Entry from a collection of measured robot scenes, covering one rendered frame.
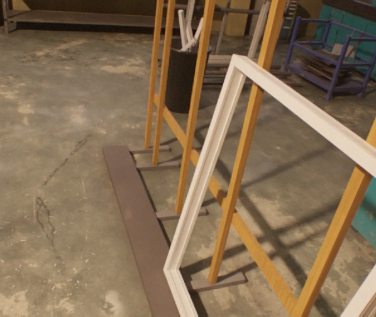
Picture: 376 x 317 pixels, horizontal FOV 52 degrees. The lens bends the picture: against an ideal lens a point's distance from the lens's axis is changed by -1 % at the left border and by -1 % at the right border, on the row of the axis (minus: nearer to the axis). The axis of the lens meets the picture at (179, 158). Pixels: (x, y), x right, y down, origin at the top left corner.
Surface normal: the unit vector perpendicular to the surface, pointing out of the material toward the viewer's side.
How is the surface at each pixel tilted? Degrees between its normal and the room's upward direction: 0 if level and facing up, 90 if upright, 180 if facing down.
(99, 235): 0
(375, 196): 90
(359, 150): 82
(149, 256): 0
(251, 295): 0
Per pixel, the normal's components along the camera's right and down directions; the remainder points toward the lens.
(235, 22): 0.31, 0.52
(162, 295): 0.12, -0.85
